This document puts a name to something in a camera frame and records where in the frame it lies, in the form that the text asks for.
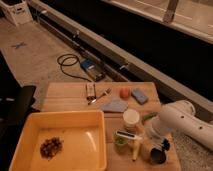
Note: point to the dark grape bunch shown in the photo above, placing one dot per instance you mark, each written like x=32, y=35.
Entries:
x=50, y=147

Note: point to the black chair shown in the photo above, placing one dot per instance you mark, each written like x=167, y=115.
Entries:
x=15, y=105

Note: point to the green cucumber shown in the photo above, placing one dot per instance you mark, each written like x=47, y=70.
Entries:
x=149, y=116

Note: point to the blue sponge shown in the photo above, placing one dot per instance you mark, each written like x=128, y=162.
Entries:
x=139, y=96

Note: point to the blue electronic box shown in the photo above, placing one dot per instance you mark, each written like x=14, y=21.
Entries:
x=92, y=69

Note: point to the white black dish brush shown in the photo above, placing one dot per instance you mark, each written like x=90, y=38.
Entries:
x=128, y=135

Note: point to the yellow plastic tub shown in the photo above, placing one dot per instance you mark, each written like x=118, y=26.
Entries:
x=62, y=141

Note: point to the green plastic cup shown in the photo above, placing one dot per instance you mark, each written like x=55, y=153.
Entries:
x=119, y=141

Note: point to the wooden board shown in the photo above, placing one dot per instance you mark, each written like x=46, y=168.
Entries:
x=72, y=96

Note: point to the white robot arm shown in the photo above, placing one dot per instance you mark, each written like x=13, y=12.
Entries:
x=180, y=116

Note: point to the small metal whisk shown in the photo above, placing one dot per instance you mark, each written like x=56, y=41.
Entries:
x=90, y=91

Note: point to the grey blue cloth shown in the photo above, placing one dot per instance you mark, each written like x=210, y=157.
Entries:
x=115, y=105

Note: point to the white crate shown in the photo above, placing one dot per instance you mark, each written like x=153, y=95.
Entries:
x=16, y=11

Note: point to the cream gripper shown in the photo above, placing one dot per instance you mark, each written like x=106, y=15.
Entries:
x=148, y=143

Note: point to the metal cup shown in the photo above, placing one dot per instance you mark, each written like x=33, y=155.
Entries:
x=157, y=156

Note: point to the orange fruit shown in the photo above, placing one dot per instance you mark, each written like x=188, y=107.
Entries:
x=124, y=93

